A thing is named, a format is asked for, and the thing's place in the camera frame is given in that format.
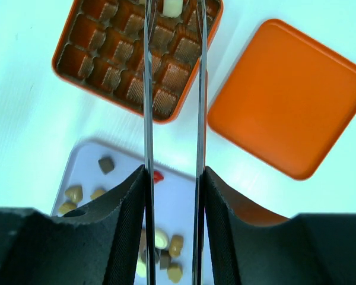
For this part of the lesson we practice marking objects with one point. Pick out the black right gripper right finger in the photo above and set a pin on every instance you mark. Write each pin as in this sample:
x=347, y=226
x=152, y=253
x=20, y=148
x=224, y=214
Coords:
x=250, y=244

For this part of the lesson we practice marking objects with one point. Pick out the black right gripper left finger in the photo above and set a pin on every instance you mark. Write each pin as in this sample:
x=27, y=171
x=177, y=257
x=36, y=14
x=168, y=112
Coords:
x=97, y=243

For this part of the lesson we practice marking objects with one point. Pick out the metal serving tongs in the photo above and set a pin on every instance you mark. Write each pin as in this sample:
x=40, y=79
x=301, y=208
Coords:
x=199, y=212

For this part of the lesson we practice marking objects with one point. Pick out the white square chocolate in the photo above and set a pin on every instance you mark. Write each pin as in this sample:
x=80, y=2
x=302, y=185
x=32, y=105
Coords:
x=172, y=8

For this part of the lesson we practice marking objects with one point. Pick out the brown rectangular chocolate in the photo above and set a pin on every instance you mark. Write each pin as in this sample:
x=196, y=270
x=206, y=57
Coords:
x=142, y=242

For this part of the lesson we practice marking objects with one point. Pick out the white swirl chocolate lower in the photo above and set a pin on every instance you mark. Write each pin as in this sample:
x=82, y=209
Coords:
x=141, y=267

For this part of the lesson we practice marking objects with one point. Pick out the white swirl chocolate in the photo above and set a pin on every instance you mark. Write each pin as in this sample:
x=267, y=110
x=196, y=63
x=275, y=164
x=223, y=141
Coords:
x=141, y=267
x=161, y=239

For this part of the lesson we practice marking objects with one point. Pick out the tan brick chocolate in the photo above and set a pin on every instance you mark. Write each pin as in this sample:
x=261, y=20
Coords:
x=67, y=207

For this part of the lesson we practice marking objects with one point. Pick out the tan heart chocolate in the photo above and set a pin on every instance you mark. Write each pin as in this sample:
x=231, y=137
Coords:
x=74, y=193

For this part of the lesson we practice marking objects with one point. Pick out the white swirl chocolate upper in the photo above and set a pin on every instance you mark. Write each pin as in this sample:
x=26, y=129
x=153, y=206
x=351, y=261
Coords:
x=161, y=239

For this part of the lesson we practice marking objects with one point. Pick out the brown chocolate behind tongs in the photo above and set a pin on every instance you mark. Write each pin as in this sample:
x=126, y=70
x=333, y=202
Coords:
x=165, y=260

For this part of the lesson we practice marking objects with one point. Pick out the tan barrel chocolate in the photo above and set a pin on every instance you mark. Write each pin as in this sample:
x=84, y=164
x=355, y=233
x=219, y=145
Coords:
x=176, y=246

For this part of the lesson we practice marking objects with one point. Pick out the tan shell chocolate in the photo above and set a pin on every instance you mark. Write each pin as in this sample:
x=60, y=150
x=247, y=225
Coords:
x=175, y=272

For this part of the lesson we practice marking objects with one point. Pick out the orange chocolate tin box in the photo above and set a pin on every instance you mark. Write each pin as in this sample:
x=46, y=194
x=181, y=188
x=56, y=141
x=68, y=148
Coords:
x=101, y=50

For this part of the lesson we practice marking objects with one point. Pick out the lavender plastic tray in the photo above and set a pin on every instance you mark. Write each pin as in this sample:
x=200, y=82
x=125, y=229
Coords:
x=174, y=197

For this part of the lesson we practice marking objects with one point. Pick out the red lips candy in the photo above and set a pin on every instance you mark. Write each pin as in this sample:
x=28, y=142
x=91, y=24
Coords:
x=158, y=177

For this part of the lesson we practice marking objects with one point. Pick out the orange tin lid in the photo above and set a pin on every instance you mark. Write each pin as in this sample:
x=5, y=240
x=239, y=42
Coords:
x=287, y=100

